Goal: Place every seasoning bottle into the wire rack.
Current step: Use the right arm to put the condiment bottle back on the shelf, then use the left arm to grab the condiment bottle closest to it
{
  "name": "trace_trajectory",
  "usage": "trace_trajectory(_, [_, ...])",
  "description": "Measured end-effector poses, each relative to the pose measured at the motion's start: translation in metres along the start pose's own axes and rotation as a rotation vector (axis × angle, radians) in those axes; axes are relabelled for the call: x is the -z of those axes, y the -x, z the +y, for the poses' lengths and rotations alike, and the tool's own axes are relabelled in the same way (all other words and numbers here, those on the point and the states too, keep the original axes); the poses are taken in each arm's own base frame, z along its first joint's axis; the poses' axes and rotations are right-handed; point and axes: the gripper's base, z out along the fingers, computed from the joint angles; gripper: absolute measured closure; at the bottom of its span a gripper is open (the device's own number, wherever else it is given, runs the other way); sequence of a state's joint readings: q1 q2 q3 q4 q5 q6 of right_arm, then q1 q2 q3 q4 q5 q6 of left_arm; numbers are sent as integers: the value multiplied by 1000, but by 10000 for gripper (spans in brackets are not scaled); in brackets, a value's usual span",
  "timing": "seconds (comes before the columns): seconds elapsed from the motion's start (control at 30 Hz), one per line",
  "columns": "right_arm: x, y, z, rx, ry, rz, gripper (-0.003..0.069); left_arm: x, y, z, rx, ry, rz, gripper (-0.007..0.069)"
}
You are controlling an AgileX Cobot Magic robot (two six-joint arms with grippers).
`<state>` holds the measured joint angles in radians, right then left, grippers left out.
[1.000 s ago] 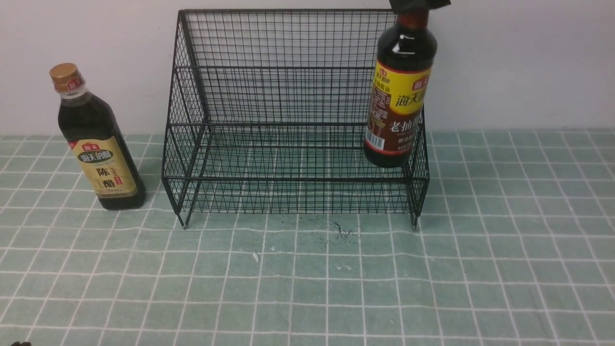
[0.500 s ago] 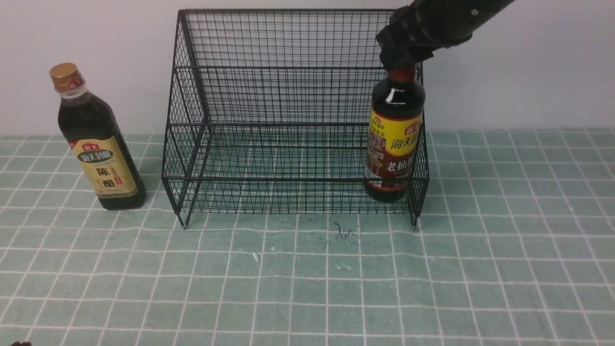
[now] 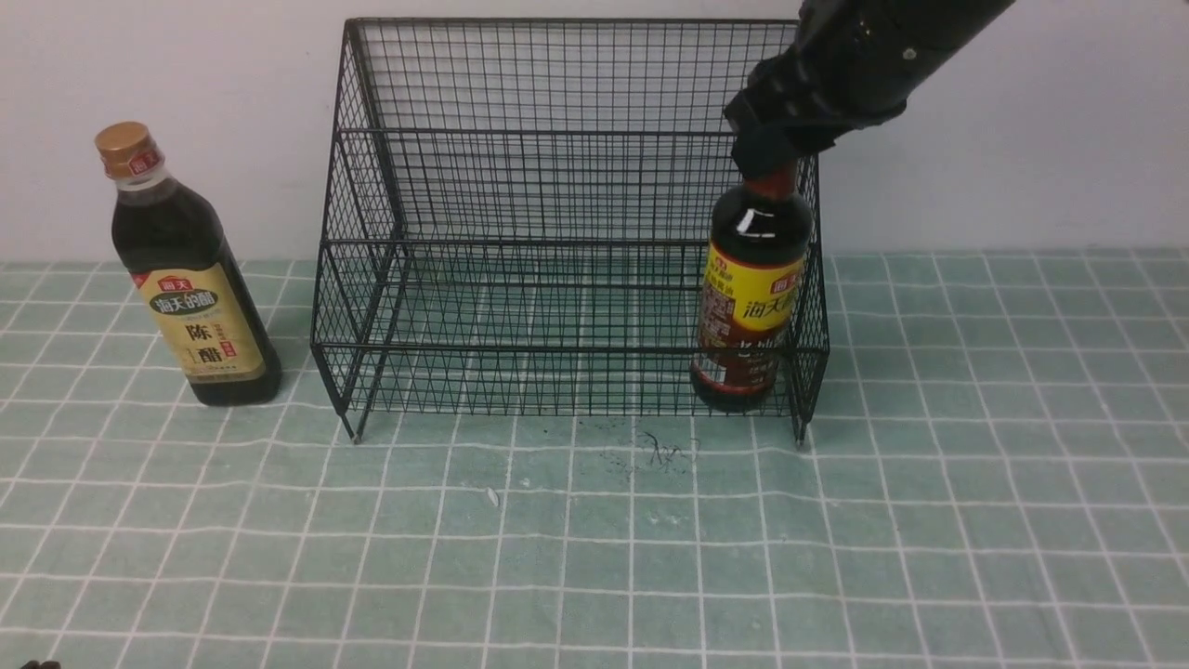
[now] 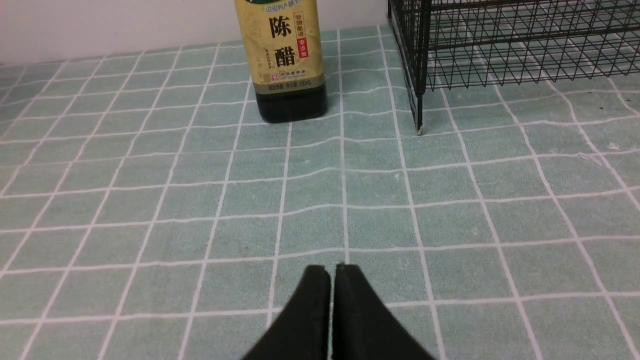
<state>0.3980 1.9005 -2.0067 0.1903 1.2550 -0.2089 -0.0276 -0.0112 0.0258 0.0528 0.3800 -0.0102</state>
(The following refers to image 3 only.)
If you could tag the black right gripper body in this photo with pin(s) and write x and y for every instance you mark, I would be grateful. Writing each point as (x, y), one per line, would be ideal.
(852, 64)

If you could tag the soy sauce bottle yellow label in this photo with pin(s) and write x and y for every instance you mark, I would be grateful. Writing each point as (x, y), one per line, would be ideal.
(758, 245)

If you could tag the vinegar bottle with beige label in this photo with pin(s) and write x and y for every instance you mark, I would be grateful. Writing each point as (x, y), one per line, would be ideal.
(172, 244)

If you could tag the green checkered tablecloth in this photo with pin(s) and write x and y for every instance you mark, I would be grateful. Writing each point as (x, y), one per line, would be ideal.
(995, 478)

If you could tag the black wire mesh shelf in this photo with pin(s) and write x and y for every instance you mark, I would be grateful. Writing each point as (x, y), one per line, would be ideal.
(517, 212)

